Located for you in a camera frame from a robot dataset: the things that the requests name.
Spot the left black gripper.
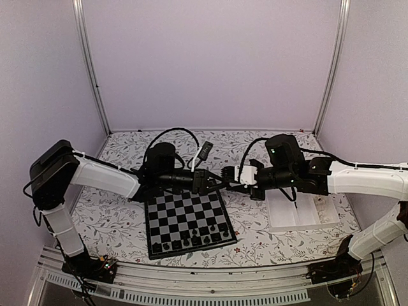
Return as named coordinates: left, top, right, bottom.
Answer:
left=157, top=168, right=230, bottom=195

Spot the black and white chessboard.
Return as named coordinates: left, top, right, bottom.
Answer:
left=144, top=191, right=238, bottom=260

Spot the white plastic compartment tray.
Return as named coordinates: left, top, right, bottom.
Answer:
left=266, top=190, right=340, bottom=232

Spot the black chess rook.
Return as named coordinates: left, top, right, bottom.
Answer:
left=152, top=242, right=161, bottom=251

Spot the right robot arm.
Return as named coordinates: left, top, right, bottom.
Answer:
left=222, top=134, right=407, bottom=278

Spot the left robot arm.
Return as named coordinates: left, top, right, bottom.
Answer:
left=27, top=140, right=237, bottom=277

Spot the floral patterned table mat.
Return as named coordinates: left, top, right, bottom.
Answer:
left=72, top=130, right=359, bottom=270

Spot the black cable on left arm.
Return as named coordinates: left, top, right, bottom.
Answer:
left=143, top=127, right=200, bottom=166

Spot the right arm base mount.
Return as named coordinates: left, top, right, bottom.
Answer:
left=305, top=256, right=363, bottom=299

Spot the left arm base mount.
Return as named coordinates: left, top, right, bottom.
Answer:
left=62, top=253, right=117, bottom=284

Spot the aluminium front rail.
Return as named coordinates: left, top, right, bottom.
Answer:
left=27, top=247, right=400, bottom=305

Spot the right aluminium frame post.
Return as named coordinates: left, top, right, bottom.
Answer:
left=313, top=0, right=351, bottom=138

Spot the aluminium frame post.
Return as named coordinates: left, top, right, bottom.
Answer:
left=72, top=0, right=112, bottom=136
left=313, top=0, right=351, bottom=138

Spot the left aluminium frame post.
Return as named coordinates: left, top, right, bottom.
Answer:
left=72, top=0, right=112, bottom=136

